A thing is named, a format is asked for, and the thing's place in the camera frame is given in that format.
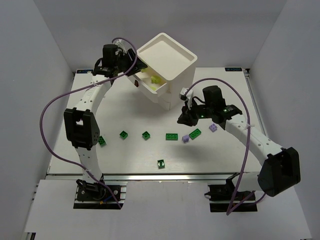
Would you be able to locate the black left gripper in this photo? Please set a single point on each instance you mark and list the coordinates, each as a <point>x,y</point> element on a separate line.
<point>131,61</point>

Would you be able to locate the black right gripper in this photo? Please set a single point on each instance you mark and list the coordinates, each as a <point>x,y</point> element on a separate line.
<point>191,115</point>

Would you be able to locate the green long lego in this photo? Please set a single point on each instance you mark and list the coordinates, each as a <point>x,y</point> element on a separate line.
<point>171,136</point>
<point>194,134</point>

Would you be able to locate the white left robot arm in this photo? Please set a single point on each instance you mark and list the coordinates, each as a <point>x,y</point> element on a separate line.
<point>81,127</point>

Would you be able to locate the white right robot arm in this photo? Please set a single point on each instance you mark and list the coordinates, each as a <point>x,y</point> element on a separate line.
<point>280,167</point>

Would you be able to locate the lilac small lego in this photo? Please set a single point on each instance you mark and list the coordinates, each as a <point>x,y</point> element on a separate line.
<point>185,138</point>

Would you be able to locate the lilac square lego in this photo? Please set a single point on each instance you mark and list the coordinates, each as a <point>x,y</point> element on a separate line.
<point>213,127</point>

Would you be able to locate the white drawer cabinet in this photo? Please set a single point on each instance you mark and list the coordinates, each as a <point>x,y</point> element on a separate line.
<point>172,61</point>

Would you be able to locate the dark green lego middle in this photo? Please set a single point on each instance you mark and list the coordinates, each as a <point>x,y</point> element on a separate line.
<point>146,135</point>

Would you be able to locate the dark green lego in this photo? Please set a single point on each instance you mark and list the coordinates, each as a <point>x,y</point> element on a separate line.
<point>123,135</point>
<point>146,135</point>
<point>102,141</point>
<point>161,164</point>

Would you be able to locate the dark green lego front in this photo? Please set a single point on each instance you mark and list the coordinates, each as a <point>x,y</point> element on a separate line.
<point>161,164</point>

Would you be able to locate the dark green lego left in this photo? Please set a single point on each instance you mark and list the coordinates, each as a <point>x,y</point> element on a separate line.
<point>102,141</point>

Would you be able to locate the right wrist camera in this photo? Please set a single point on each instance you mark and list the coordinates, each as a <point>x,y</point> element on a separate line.
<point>186,95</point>

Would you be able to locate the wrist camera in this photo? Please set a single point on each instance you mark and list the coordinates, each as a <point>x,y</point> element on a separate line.
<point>121,44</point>
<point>186,95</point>

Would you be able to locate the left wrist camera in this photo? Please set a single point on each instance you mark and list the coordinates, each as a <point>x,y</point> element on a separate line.
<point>121,44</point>

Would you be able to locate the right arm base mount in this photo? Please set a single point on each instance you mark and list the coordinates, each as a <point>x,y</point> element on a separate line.
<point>219,196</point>

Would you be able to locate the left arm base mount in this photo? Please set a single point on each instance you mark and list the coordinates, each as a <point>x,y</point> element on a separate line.
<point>94,196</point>

